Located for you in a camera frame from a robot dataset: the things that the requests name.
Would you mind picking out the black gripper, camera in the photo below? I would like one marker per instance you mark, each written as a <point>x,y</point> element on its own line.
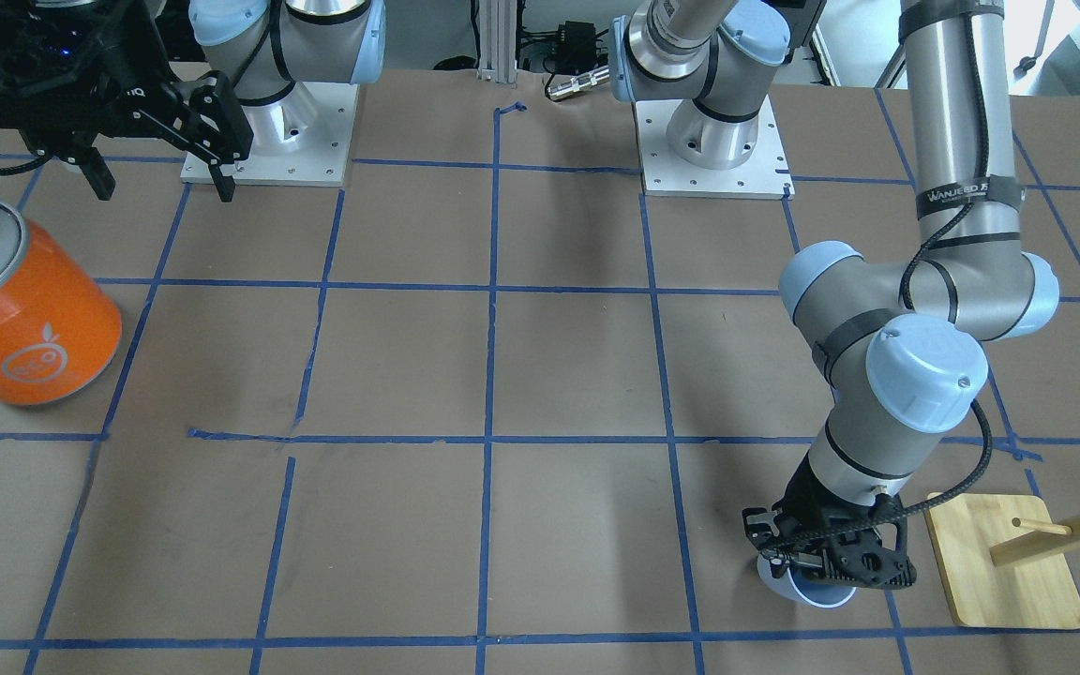
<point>804,504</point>
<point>124,73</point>

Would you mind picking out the silver robot arm, camera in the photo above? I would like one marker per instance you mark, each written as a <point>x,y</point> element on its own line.
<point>901,344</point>
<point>270,50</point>

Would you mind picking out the large orange can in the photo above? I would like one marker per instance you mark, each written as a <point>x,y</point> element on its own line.
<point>58,330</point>

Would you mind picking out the wooden cup rack stand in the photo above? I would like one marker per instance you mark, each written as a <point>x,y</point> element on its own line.
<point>1003,562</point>

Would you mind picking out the light blue plastic cup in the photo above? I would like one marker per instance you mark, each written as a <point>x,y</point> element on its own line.
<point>795,587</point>

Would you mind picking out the silver cable connector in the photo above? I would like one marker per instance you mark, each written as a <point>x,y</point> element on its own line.
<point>577,85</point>

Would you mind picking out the black power adapter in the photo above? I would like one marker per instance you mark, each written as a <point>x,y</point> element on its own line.
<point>575,41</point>

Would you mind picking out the aluminium frame post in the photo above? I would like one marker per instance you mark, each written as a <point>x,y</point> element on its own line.
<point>497,24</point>

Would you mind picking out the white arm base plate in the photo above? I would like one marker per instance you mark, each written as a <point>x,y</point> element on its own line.
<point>718,173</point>
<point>315,150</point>

